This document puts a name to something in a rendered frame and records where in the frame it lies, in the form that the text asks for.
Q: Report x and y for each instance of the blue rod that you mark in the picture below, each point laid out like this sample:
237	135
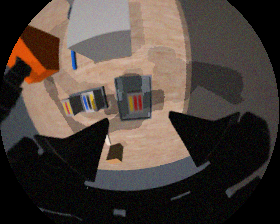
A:
73	60

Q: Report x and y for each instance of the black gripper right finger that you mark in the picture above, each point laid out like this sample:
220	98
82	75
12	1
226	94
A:
199	135

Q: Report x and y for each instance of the grey-beige flat wall panel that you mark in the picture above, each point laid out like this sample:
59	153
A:
231	71

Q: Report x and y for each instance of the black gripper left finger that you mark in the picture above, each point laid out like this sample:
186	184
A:
81	150

